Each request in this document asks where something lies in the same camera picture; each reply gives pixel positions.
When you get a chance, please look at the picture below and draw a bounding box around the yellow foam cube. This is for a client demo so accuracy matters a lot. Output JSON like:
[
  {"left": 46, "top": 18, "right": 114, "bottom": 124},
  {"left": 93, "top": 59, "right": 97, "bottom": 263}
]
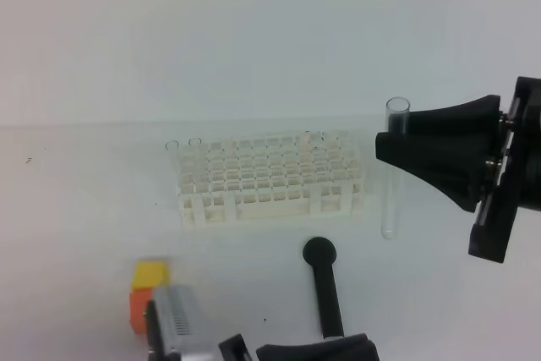
[{"left": 132, "top": 260, "right": 170, "bottom": 290}]

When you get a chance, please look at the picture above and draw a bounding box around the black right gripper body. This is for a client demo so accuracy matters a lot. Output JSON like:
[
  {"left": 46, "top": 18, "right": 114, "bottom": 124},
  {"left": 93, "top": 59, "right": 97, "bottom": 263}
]
[{"left": 468, "top": 77, "right": 540, "bottom": 263}]

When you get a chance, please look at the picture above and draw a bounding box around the black plastic scoop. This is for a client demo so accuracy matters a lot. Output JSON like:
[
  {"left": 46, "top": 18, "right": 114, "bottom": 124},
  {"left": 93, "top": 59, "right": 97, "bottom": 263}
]
[{"left": 303, "top": 237, "right": 344, "bottom": 338}]

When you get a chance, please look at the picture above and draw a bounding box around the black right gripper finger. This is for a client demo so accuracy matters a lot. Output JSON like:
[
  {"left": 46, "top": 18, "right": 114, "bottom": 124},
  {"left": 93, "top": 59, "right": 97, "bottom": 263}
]
[
  {"left": 405, "top": 95, "right": 500, "bottom": 141},
  {"left": 375, "top": 131, "right": 499, "bottom": 212}
]

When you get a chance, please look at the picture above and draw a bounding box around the clear test tube far left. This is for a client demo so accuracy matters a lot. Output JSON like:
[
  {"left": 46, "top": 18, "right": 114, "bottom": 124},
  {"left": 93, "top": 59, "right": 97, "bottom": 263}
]
[{"left": 165, "top": 140, "right": 181, "bottom": 192}]

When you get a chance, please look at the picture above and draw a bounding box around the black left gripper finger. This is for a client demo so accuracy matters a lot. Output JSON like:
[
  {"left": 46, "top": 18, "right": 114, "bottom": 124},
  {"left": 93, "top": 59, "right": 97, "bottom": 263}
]
[{"left": 256, "top": 334, "right": 380, "bottom": 361}]

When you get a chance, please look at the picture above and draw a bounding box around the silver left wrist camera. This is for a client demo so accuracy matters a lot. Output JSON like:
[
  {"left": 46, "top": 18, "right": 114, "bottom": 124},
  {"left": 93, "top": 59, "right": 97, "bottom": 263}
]
[{"left": 144, "top": 284, "right": 222, "bottom": 360}]

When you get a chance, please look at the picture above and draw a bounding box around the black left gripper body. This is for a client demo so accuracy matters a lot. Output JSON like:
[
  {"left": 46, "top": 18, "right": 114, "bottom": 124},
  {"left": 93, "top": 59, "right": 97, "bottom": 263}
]
[{"left": 218, "top": 334, "right": 253, "bottom": 361}]

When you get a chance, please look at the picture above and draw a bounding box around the white test tube rack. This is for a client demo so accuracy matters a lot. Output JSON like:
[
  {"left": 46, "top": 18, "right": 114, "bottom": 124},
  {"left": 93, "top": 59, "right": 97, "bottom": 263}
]
[{"left": 177, "top": 131, "right": 364, "bottom": 229}]

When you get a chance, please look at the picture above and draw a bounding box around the orange foam cube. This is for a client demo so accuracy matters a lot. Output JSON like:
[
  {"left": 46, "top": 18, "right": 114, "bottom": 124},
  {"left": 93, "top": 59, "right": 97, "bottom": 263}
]
[{"left": 129, "top": 288, "right": 154, "bottom": 335}]

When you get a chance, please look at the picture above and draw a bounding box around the clear glass test tube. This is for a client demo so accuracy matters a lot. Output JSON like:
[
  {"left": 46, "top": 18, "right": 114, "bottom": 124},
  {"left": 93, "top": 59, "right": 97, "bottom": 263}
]
[{"left": 381, "top": 96, "right": 410, "bottom": 240}]

